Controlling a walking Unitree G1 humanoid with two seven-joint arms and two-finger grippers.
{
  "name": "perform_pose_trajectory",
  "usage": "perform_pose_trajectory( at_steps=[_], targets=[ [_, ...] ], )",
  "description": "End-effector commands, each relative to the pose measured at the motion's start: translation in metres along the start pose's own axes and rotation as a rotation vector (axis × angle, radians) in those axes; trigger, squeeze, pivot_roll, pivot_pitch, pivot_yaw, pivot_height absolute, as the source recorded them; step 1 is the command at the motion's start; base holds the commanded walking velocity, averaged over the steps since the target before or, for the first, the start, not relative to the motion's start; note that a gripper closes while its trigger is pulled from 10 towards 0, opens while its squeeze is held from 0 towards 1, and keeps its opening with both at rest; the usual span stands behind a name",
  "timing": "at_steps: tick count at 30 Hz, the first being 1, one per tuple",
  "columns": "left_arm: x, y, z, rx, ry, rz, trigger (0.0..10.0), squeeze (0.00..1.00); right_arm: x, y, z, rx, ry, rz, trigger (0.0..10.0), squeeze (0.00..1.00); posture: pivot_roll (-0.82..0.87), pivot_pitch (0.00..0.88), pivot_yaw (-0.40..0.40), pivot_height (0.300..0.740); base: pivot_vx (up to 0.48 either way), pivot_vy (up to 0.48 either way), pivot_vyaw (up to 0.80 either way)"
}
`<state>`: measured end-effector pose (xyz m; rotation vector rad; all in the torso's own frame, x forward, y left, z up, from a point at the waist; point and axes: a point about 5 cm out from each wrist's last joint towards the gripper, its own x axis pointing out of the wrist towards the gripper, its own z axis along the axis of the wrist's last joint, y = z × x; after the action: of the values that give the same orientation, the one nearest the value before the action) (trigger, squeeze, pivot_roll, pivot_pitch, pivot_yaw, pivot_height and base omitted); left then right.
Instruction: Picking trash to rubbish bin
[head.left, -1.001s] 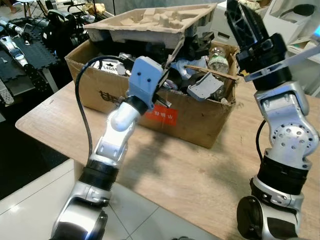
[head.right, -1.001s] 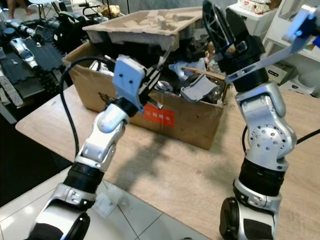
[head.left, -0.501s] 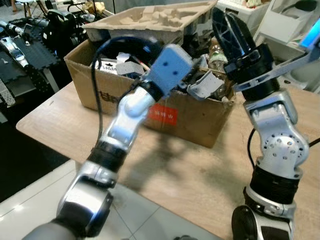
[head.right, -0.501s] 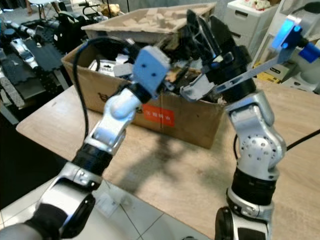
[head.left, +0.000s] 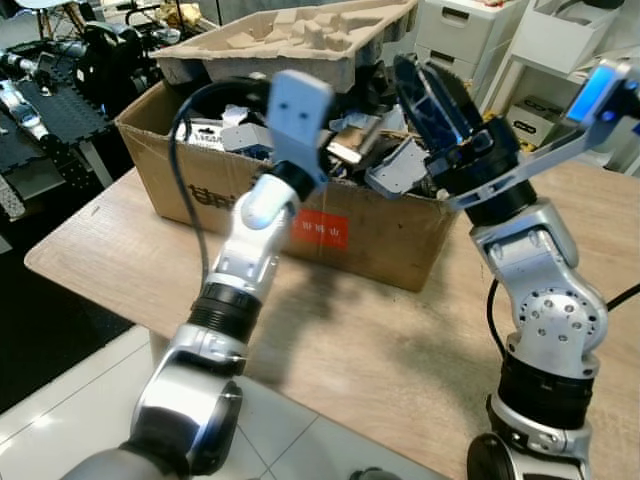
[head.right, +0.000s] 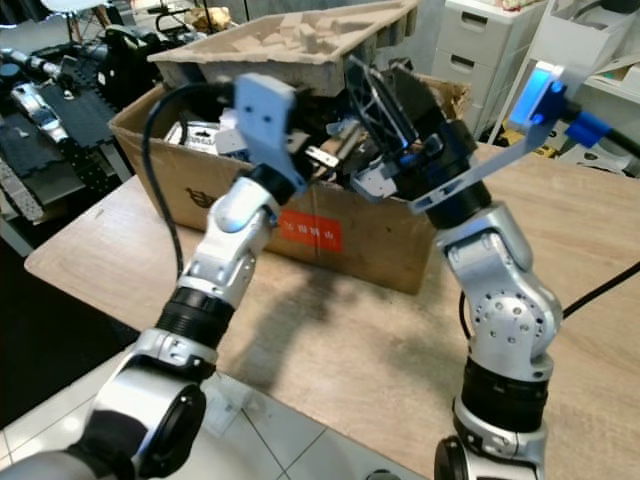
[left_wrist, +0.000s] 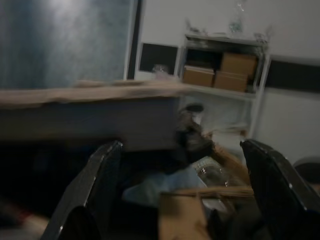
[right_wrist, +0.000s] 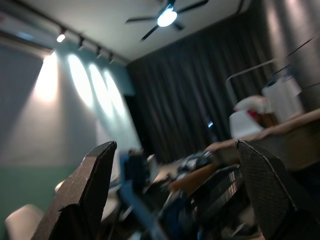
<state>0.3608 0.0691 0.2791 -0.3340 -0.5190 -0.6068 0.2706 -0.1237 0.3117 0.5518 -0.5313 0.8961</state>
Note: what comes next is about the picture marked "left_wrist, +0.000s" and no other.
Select brown cardboard box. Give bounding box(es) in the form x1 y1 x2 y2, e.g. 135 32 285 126
221 52 258 76
214 71 248 93
183 66 215 88

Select black lumpy rubbish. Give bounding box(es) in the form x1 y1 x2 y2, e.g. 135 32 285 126
176 103 216 163

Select white metal shelf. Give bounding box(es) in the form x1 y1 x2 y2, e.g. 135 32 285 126
178 33 272 138

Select short cardboard strip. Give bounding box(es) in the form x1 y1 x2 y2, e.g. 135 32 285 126
159 191 210 240

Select pale blue plastic bag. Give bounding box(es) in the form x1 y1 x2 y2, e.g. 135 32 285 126
122 159 208 208

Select beige desk top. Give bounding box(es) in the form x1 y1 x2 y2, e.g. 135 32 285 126
0 79 193 111

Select grey blue panel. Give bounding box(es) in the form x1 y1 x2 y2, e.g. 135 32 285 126
0 0 137 88

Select flat corrugated cardboard sheet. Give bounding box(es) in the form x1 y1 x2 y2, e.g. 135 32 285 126
174 186 256 201

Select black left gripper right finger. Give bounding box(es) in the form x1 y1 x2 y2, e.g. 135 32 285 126
239 138 320 240

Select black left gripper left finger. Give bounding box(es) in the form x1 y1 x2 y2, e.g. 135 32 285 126
41 139 123 240

